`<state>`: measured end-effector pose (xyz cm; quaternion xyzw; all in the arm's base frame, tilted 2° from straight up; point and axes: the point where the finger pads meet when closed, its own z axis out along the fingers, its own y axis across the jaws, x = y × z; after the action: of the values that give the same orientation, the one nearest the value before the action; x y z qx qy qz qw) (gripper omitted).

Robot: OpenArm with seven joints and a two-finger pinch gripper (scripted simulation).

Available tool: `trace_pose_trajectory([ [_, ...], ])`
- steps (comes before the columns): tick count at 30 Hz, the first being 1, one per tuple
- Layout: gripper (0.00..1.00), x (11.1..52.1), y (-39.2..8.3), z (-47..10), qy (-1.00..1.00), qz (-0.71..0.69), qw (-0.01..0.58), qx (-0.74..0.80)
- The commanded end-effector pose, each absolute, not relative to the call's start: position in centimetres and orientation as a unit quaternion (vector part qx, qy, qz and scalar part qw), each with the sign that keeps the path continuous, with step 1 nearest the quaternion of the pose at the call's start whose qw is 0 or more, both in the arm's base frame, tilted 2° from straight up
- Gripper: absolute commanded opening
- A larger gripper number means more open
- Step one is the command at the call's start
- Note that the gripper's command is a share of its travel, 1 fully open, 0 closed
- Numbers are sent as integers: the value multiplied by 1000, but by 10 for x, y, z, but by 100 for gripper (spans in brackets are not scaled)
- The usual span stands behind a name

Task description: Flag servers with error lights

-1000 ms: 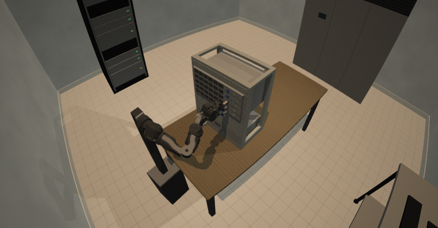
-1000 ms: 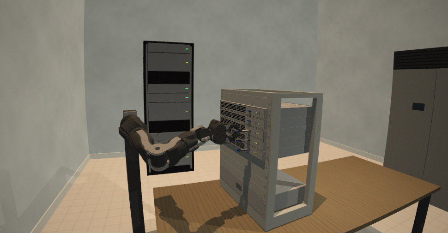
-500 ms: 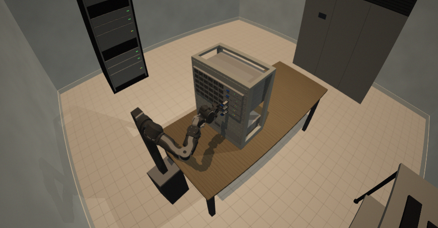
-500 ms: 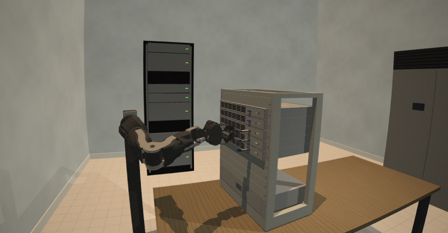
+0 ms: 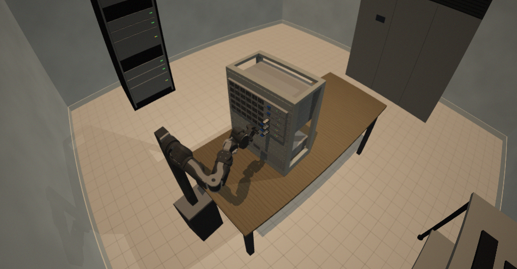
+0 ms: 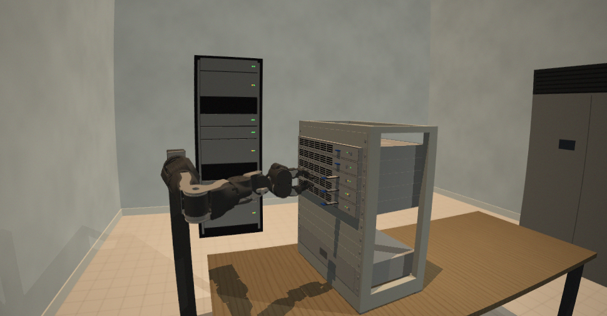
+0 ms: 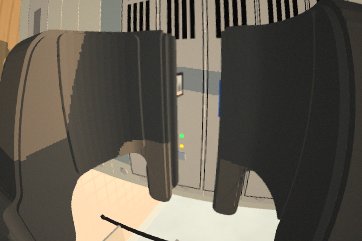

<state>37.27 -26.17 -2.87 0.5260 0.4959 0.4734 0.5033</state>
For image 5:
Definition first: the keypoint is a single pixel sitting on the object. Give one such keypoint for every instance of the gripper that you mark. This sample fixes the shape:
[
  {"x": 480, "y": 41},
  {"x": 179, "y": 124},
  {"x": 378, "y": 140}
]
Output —
[{"x": 241, "y": 139}]

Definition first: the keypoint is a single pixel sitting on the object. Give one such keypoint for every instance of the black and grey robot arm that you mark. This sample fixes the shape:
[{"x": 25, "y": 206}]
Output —
[{"x": 182, "y": 157}]

